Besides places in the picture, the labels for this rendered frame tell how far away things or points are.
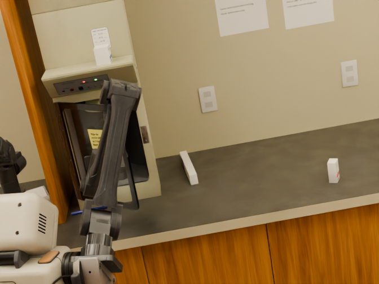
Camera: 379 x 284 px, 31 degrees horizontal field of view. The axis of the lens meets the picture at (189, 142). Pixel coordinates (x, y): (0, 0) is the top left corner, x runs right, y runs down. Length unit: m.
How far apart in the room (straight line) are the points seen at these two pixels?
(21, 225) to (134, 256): 0.80
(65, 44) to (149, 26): 0.53
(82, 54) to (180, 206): 0.66
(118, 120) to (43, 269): 0.44
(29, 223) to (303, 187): 1.16
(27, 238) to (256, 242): 1.01
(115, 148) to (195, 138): 1.23
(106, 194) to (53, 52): 0.81
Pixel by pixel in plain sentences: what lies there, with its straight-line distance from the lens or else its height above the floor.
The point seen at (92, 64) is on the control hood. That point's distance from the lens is 2.43.
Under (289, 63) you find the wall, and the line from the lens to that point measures 2.98.
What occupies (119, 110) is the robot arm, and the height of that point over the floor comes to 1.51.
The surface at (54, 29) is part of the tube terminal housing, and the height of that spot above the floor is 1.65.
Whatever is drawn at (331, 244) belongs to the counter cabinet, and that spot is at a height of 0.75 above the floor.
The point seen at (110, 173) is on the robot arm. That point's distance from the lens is 1.82.
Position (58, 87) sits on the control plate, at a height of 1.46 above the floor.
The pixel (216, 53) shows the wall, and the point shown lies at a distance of 2.92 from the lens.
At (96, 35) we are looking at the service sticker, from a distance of 2.45.
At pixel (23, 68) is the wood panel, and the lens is 2.41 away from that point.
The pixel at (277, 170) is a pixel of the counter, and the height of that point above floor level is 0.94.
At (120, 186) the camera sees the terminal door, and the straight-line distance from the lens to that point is 2.44.
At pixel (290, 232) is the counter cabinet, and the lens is 2.47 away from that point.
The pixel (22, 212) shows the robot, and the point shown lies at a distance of 1.74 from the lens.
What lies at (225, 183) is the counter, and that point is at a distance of 2.64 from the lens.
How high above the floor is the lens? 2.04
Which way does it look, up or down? 21 degrees down
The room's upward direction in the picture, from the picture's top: 10 degrees counter-clockwise
